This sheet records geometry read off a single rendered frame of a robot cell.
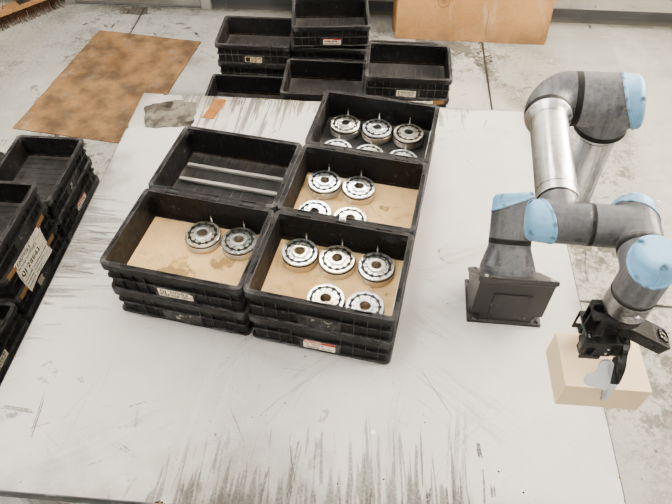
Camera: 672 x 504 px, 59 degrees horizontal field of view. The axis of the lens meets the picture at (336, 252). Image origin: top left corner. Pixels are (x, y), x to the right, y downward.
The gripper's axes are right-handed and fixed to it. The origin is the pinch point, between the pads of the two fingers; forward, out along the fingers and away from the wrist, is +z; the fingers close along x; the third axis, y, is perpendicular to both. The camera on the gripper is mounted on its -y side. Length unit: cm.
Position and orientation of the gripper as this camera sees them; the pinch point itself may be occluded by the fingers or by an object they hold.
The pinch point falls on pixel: (598, 366)
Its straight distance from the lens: 130.7
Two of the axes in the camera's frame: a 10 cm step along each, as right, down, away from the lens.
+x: -0.8, 7.6, -6.4
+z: 0.1, 6.5, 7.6
